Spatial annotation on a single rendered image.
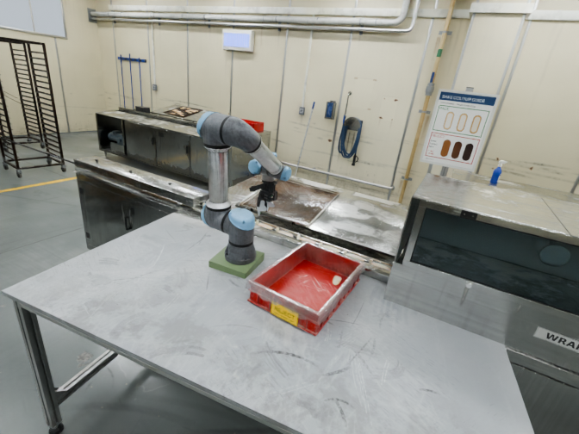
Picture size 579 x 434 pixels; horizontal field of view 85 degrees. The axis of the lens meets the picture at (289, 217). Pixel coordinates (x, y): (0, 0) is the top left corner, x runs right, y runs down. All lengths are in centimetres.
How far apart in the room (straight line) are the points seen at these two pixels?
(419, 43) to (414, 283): 426
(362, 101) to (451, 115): 325
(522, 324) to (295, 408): 90
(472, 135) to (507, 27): 283
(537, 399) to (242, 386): 115
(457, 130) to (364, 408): 170
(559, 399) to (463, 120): 146
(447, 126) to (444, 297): 118
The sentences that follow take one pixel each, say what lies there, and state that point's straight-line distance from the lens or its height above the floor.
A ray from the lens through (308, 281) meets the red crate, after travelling 149.
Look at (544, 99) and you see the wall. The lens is 525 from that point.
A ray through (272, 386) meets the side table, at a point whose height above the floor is 82.
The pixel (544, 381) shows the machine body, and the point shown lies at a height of 73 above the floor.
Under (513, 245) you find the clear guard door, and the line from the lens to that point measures 136.
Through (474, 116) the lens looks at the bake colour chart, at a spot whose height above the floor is 159.
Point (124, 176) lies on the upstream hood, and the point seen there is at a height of 91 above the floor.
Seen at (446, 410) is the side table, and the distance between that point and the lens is 118.
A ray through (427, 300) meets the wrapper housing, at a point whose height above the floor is 89.
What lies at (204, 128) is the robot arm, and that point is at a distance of 136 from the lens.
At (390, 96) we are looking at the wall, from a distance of 529.
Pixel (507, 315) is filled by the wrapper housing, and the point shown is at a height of 95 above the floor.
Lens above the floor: 165
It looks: 23 degrees down
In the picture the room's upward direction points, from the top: 7 degrees clockwise
